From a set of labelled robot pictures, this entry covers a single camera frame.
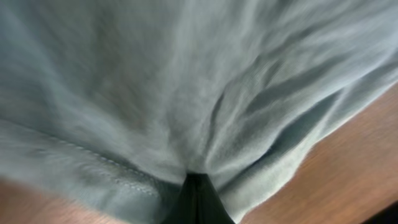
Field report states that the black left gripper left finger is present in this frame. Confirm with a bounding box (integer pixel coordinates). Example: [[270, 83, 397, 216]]
[[162, 174, 198, 224]]

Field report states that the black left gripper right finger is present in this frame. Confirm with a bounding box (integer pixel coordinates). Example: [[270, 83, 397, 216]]
[[195, 174, 234, 224]]

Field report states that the light blue t-shirt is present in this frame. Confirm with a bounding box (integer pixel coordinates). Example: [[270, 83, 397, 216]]
[[1, 0, 397, 223]]

